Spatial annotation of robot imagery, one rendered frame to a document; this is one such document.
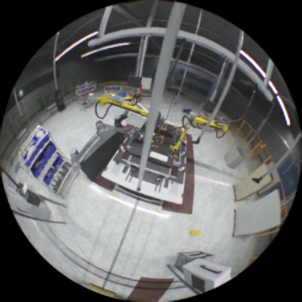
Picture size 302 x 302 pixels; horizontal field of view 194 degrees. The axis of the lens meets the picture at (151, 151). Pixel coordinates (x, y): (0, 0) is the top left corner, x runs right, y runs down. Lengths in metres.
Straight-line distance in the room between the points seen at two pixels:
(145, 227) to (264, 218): 3.93
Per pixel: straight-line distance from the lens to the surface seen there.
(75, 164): 1.82
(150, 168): 1.76
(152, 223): 2.57
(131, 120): 1.67
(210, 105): 1.56
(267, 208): 4.13
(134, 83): 1.59
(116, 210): 2.56
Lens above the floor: 2.51
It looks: 49 degrees down
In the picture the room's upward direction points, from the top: 15 degrees clockwise
